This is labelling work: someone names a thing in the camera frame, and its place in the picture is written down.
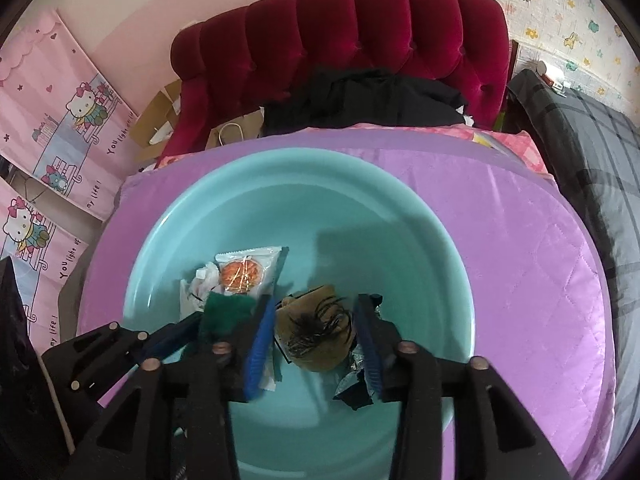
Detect green scouring cloth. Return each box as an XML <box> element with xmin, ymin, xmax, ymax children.
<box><xmin>197</xmin><ymin>290</ymin><xmax>263</xmax><ymax>348</ymax></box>

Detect pink cartoon cat curtain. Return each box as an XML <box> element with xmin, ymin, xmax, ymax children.
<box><xmin>0</xmin><ymin>10</ymin><xmax>141</xmax><ymax>356</ymax></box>

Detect purple quilted table cover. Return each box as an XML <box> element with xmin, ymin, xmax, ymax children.
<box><xmin>77</xmin><ymin>127</ymin><xmax>616</xmax><ymax>480</ymax></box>

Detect brown paper pouch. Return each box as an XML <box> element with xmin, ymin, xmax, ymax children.
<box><xmin>276</xmin><ymin>285</ymin><xmax>357</xmax><ymax>373</ymax></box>

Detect silver foil wrapper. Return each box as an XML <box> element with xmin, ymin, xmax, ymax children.
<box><xmin>332</xmin><ymin>340</ymin><xmax>381</xmax><ymax>411</ymax></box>

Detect small red white box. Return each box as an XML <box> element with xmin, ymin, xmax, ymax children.
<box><xmin>532</xmin><ymin>60</ymin><xmax>571</xmax><ymax>96</ymax></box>

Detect brown paper bag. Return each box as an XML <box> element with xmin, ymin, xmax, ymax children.
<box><xmin>205</xmin><ymin>107</ymin><xmax>266</xmax><ymax>151</ymax></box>

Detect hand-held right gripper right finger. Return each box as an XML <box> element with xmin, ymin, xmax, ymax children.
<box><xmin>352</xmin><ymin>292</ymin><xmax>571</xmax><ymax>480</ymax></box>

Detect grey plaid bed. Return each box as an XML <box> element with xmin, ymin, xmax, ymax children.
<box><xmin>507</xmin><ymin>67</ymin><xmax>640</xmax><ymax>461</ymax></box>

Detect teal plastic basin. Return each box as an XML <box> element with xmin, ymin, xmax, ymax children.
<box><xmin>77</xmin><ymin>147</ymin><xmax>476</xmax><ymax>480</ymax></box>

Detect white snack packet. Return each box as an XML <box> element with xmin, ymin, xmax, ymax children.
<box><xmin>215</xmin><ymin>245</ymin><xmax>291</xmax><ymax>306</ymax></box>

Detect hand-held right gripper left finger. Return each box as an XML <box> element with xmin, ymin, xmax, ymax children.
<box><xmin>65</xmin><ymin>295</ymin><xmax>278</xmax><ymax>480</ymax></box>

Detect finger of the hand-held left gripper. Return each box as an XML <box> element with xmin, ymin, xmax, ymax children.
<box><xmin>42</xmin><ymin>312</ymin><xmax>203</xmax><ymax>403</ymax></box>

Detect clear zip bag dark contents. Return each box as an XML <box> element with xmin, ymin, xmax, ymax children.
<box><xmin>287</xmin><ymin>292</ymin><xmax>358</xmax><ymax>361</ymax></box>

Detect white tissue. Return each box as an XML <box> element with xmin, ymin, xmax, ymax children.
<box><xmin>179</xmin><ymin>261</ymin><xmax>221</xmax><ymax>318</ymax></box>

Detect red velvet tufted chair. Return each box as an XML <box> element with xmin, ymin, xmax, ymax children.
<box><xmin>170</xmin><ymin>0</ymin><xmax>511</xmax><ymax>156</ymax></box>

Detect cardboard box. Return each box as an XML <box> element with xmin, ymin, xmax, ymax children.
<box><xmin>135</xmin><ymin>79</ymin><xmax>183</xmax><ymax>171</ymax></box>

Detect white patterned foam wall panel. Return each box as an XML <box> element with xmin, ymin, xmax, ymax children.
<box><xmin>380</xmin><ymin>0</ymin><xmax>640</xmax><ymax>106</ymax></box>

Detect black cloth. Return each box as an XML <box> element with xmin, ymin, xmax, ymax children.
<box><xmin>262</xmin><ymin>66</ymin><xmax>468</xmax><ymax>136</ymax></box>

